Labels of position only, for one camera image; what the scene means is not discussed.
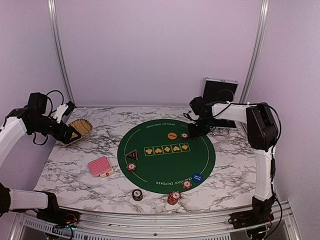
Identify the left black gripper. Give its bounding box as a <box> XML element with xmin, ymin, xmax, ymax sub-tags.
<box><xmin>29</xmin><ymin>115</ymin><xmax>81</xmax><ymax>144</ymax></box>

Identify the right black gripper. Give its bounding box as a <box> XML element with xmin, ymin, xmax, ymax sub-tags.
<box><xmin>188</xmin><ymin>117</ymin><xmax>212</xmax><ymax>139</ymax></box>

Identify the orange big blind button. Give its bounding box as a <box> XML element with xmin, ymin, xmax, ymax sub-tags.
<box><xmin>167</xmin><ymin>132</ymin><xmax>178</xmax><ymax>140</ymax></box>

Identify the blue small blind button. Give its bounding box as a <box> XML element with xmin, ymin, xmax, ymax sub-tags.
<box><xmin>192</xmin><ymin>173</ymin><xmax>204</xmax><ymax>183</ymax></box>

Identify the black triangular dealer button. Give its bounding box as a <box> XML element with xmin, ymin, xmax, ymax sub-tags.
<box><xmin>125</xmin><ymin>149</ymin><xmax>139</xmax><ymax>161</ymax></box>

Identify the red poker chip stack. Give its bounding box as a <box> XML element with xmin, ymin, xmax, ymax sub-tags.
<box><xmin>167</xmin><ymin>191</ymin><xmax>181</xmax><ymax>205</ymax></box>

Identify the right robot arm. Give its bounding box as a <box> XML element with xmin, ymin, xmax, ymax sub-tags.
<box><xmin>188</xmin><ymin>96</ymin><xmax>281</xmax><ymax>224</ymax></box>

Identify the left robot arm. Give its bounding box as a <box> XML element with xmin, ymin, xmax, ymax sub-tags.
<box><xmin>0</xmin><ymin>92</ymin><xmax>82</xmax><ymax>225</ymax></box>

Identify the woven bamboo tray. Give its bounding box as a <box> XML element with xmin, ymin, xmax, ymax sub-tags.
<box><xmin>61</xmin><ymin>118</ymin><xmax>93</xmax><ymax>147</ymax></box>

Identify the aluminium poker chip case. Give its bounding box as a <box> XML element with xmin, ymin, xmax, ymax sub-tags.
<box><xmin>202</xmin><ymin>77</ymin><xmax>239</xmax><ymax>136</ymax></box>

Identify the round green poker mat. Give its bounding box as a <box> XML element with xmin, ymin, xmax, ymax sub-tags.
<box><xmin>117</xmin><ymin>119</ymin><xmax>216</xmax><ymax>194</ymax></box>

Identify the red playing card deck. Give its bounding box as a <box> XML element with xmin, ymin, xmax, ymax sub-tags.
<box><xmin>87</xmin><ymin>156</ymin><xmax>115</xmax><ymax>178</ymax></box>

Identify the black poker chip stack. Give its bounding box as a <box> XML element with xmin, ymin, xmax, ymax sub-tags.
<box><xmin>131</xmin><ymin>189</ymin><xmax>143</xmax><ymax>202</ymax></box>

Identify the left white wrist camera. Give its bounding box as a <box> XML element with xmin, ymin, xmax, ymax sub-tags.
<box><xmin>52</xmin><ymin>101</ymin><xmax>76</xmax><ymax>124</ymax></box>

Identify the right aluminium frame post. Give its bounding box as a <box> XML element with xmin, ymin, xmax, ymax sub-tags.
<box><xmin>237</xmin><ymin>0</ymin><xmax>270</xmax><ymax>103</ymax></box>

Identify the aluminium frame post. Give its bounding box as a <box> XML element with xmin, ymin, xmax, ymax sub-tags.
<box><xmin>237</xmin><ymin>0</ymin><xmax>270</xmax><ymax>103</ymax></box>
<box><xmin>47</xmin><ymin>0</ymin><xmax>75</xmax><ymax>103</ymax></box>

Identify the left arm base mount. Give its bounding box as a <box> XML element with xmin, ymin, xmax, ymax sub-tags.
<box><xmin>36</xmin><ymin>209</ymin><xmax>80</xmax><ymax>226</ymax></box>

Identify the left aluminium frame post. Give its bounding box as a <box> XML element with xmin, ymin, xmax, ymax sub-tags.
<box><xmin>47</xmin><ymin>0</ymin><xmax>75</xmax><ymax>103</ymax></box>

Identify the front aluminium rail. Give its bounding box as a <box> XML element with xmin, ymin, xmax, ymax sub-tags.
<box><xmin>9</xmin><ymin>201</ymin><xmax>301</xmax><ymax>240</ymax></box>

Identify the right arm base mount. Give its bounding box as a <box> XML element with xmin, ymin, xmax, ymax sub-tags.
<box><xmin>228</xmin><ymin>210</ymin><xmax>275</xmax><ymax>229</ymax></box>

